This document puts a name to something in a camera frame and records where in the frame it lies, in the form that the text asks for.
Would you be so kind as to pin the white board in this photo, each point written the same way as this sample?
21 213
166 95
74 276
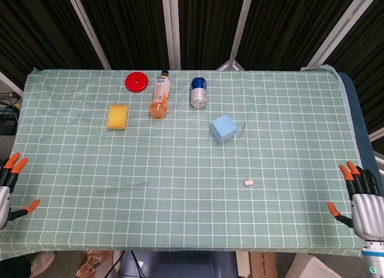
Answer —
243 264

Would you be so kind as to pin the blue and silver can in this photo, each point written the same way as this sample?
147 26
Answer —
199 93

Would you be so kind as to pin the yellow sponge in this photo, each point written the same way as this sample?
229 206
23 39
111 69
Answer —
117 117

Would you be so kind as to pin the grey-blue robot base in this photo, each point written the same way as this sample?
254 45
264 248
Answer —
186 266

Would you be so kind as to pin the small white stopper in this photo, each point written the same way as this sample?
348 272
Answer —
248 183

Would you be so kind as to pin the black pleated curtain panel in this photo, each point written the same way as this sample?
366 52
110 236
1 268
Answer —
36 25
369 50
294 19
207 25
129 25

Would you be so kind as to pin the red plastic disc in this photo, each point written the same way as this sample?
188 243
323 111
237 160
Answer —
136 82

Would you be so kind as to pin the white box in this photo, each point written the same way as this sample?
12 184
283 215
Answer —
306 269

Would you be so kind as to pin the crumpled orange snack bag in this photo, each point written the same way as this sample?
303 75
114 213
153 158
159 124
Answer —
94 264

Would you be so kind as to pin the aluminium frame bar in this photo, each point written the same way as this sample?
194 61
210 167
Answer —
12 84
378 135

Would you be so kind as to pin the green checkered tablecloth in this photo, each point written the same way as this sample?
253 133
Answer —
192 170

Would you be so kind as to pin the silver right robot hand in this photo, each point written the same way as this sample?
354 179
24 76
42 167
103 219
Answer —
367 215

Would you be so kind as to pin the black equipment box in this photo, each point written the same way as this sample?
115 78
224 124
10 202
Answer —
7 125

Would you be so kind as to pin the light blue foam cube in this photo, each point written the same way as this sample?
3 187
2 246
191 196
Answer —
223 129

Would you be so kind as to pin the brown cardboard box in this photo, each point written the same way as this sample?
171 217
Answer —
264 267

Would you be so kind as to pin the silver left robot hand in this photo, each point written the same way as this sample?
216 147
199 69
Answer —
3 197

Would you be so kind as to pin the light grey shoe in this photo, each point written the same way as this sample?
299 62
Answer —
43 264

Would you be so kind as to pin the aluminium frame post with foot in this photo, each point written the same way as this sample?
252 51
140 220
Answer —
241 22

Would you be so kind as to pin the orange drink bottle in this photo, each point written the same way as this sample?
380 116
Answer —
160 98

